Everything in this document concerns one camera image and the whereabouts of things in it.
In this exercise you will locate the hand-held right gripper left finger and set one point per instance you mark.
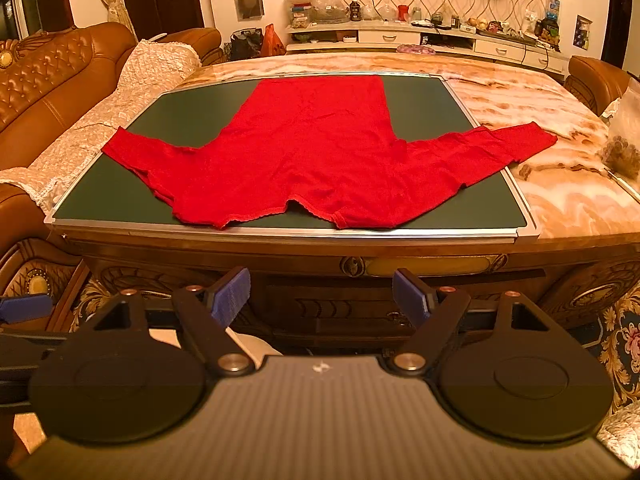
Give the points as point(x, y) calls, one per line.
point(231, 300)

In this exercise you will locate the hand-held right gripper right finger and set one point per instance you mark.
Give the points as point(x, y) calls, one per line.
point(410, 297)

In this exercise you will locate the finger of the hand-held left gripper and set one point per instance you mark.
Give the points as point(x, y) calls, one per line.
point(25, 309)

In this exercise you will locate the red long-sleeve shirt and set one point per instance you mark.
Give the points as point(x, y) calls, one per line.
point(310, 150)

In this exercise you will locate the carved wooden marble-top table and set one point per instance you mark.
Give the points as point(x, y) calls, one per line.
point(320, 300)

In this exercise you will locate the floral patterned rug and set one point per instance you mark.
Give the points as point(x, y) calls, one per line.
point(620, 340)

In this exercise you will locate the brown leather sofa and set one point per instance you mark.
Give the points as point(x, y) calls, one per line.
point(50, 85)

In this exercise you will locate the white lace sofa cover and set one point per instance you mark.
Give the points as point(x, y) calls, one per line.
point(145, 75)

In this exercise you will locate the purple plastic stool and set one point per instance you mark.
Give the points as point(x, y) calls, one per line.
point(415, 49)

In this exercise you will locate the black bag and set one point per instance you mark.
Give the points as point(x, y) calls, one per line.
point(245, 45)

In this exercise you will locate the clear bag of dried goods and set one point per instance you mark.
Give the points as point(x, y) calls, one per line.
point(622, 150)

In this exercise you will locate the orange plastic bag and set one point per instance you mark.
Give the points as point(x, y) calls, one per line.
point(272, 42)

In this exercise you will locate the white television cabinet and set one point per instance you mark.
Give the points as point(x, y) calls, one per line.
point(390, 36)

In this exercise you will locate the brown leather armchair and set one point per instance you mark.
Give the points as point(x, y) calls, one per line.
point(590, 80)

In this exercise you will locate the red cup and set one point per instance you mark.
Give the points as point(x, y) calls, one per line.
point(403, 12)

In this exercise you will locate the dark jar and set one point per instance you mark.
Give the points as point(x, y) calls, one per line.
point(355, 10)

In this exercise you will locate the clear food container stack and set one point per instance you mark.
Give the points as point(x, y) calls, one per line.
point(299, 10)

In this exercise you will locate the green board with silver frame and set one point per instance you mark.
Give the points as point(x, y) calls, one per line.
point(440, 105)

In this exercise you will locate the small dark wall poster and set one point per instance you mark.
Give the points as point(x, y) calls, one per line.
point(583, 32)

